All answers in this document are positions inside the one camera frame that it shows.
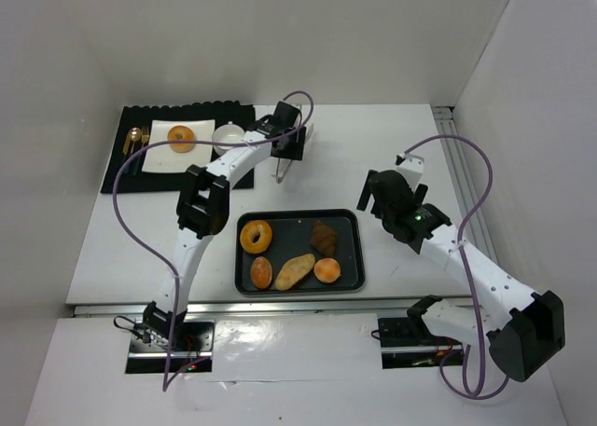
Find dark brown croissant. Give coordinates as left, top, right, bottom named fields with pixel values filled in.
left=310, top=220, right=338, bottom=258

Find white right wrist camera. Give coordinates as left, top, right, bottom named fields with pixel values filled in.
left=396, top=153, right=424, bottom=190

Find white cup with handle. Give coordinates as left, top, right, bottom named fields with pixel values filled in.
left=212, top=123, right=244, bottom=156

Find orange donut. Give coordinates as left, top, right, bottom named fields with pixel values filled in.
left=239, top=220, right=273, bottom=254
left=167, top=125, right=195, bottom=154

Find black baking tray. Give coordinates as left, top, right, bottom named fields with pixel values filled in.
left=234, top=209, right=366, bottom=296

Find white square plate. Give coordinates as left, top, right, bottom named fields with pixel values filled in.
left=142, top=119, right=215, bottom=173

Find gold spoon green handle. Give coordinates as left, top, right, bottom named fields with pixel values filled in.
left=122, top=127, right=142, bottom=163

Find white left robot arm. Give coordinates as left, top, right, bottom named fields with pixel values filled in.
left=143, top=102, right=304, bottom=348

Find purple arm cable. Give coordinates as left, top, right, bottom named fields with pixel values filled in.
left=399, top=134, right=512, bottom=400
left=112, top=89, right=314, bottom=392

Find aluminium rail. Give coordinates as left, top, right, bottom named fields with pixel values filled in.
left=72, top=295, right=477, bottom=317
left=431, top=106, right=497, bottom=260

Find aluminium rail right side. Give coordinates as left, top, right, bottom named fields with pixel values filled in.
left=431, top=106, right=497, bottom=260

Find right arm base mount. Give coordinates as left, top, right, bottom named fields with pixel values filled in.
left=370, top=317, right=464, bottom=369

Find round light bun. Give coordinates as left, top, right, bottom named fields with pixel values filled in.
left=313, top=257, right=341, bottom=284

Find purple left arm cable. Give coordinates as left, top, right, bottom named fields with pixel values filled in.
left=112, top=89, right=314, bottom=392

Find aluminium rail front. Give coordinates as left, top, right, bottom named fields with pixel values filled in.
left=72, top=295, right=477, bottom=317

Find long tan bread roll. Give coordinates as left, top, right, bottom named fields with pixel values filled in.
left=274, top=254, right=315, bottom=291

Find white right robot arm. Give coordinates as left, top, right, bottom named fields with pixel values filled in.
left=357, top=170, right=565, bottom=382

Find orange oval bun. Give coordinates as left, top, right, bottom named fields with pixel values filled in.
left=250, top=256, right=273, bottom=290

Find metal tongs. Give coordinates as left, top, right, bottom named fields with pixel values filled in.
left=272, top=122, right=314, bottom=185

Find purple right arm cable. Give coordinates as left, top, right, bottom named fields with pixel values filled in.
left=399, top=134, right=512, bottom=400

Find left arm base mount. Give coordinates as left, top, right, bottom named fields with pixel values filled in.
left=113, top=315, right=215, bottom=375

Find gold fork green handle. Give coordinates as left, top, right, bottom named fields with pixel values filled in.
left=132, top=126, right=150, bottom=176

